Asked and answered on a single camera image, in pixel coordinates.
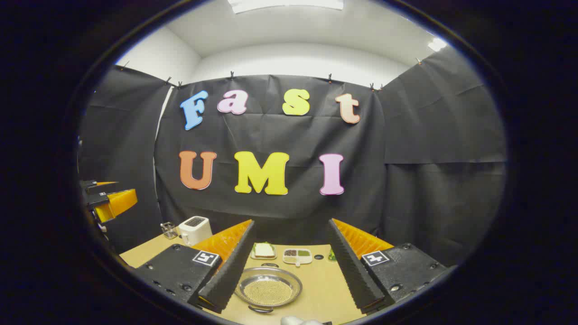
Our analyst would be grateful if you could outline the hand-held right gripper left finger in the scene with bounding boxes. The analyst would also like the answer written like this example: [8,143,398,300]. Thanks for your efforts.
[135,220,256,314]

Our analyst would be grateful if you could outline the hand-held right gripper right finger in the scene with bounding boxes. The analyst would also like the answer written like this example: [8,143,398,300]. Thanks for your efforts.
[326,218,447,315]

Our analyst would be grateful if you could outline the pile of soybeans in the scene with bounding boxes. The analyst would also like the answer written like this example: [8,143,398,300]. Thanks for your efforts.
[244,280,293,305]

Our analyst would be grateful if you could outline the steel pot with black handles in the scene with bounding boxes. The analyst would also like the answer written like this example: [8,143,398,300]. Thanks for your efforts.
[234,263,303,313]

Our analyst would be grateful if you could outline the pale green sandwich plate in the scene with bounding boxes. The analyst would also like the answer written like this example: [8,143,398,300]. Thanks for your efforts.
[250,242,277,260]

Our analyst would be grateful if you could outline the white toaster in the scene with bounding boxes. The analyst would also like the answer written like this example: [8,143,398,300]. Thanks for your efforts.
[178,216,213,246]

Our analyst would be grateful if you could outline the white divided bean tray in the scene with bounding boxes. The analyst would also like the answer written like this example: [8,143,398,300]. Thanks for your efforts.
[283,248,313,267]

